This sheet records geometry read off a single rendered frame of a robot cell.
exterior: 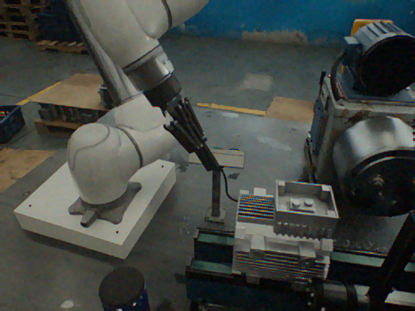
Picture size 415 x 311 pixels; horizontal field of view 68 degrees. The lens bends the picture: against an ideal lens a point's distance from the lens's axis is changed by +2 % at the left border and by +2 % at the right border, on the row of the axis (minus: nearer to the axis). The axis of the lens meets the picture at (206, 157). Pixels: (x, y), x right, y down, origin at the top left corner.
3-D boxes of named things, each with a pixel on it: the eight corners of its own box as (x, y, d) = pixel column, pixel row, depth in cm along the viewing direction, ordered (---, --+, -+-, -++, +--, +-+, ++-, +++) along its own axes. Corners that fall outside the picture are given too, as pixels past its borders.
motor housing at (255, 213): (309, 236, 85) (324, 184, 74) (318, 302, 70) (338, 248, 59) (237, 227, 88) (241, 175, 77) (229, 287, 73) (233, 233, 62)
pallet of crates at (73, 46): (121, 42, 585) (114, -4, 540) (102, 55, 521) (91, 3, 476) (63, 39, 603) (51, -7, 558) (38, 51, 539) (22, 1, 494)
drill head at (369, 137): (388, 159, 117) (414, 97, 102) (429, 233, 87) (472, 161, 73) (318, 152, 120) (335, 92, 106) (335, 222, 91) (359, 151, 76)
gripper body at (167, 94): (165, 82, 58) (190, 121, 62) (177, 66, 64) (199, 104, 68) (135, 97, 61) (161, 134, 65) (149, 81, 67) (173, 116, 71)
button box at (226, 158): (244, 168, 97) (246, 152, 97) (243, 168, 90) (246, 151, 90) (191, 163, 99) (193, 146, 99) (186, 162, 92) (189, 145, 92)
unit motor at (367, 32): (365, 118, 136) (401, 14, 112) (388, 162, 110) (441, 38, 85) (305, 114, 140) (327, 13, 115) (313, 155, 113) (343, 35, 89)
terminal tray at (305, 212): (323, 207, 73) (330, 184, 69) (331, 243, 65) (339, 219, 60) (271, 201, 75) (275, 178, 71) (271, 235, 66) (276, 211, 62)
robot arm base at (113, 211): (58, 223, 95) (53, 211, 92) (96, 176, 112) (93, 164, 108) (113, 236, 92) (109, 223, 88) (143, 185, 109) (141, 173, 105)
